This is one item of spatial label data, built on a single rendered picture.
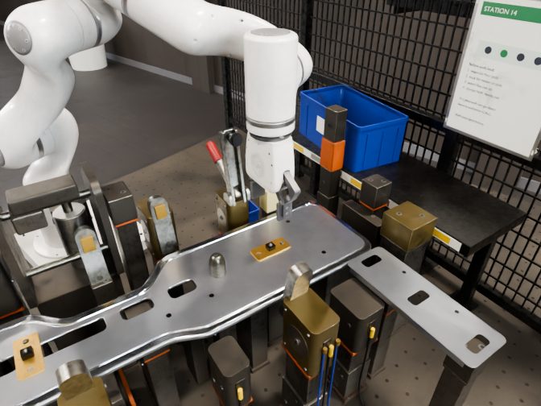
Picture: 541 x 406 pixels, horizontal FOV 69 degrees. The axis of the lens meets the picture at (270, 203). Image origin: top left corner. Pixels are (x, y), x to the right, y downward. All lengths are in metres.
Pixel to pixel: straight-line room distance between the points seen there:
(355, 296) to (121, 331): 0.43
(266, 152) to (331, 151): 0.39
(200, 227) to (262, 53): 0.90
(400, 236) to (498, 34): 0.48
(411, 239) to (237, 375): 0.44
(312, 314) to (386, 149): 0.58
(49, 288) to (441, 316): 0.76
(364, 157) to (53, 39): 0.74
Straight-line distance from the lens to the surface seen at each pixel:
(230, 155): 0.87
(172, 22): 0.70
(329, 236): 0.90
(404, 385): 1.05
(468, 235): 0.94
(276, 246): 0.86
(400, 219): 0.88
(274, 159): 0.67
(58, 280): 0.94
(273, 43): 0.62
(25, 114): 1.09
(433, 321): 0.78
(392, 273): 0.84
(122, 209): 0.86
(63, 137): 1.22
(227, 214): 0.92
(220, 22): 0.71
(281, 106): 0.65
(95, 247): 0.82
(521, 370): 1.18
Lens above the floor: 1.56
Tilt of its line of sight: 34 degrees down
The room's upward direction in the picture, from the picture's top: straight up
